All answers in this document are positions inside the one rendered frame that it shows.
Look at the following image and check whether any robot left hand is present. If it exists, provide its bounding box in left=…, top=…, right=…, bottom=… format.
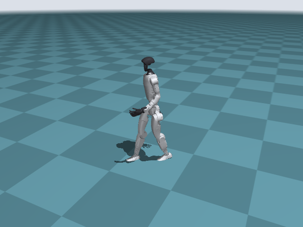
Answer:
left=130, top=107, right=147, bottom=117

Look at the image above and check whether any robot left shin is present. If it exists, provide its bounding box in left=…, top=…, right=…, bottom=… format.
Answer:
left=156, top=136, right=168, bottom=156

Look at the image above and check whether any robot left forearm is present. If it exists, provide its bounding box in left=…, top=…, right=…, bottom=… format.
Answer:
left=144, top=96, right=160, bottom=113

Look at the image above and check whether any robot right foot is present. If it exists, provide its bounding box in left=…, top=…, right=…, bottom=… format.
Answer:
left=126, top=155, right=140, bottom=161

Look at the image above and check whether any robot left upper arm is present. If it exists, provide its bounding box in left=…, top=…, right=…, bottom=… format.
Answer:
left=150, top=76, right=160, bottom=99

